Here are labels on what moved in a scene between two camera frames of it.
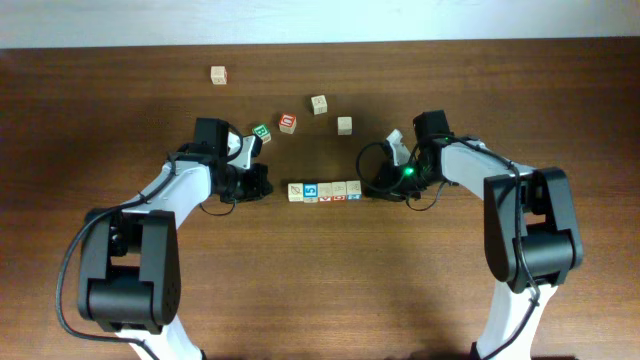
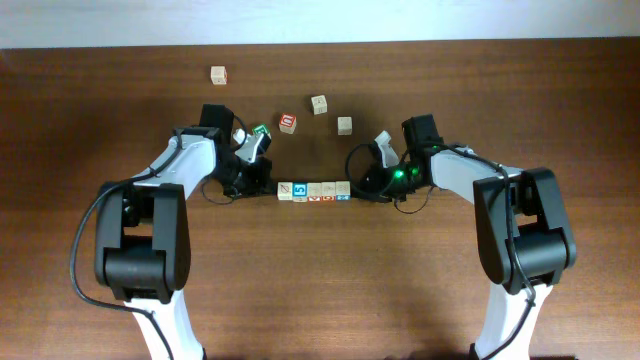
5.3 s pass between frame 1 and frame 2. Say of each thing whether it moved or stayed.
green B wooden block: stayed
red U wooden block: stayed
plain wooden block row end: moved
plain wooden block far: stayed
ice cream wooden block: moved
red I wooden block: moved
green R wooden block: stayed
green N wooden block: stayed
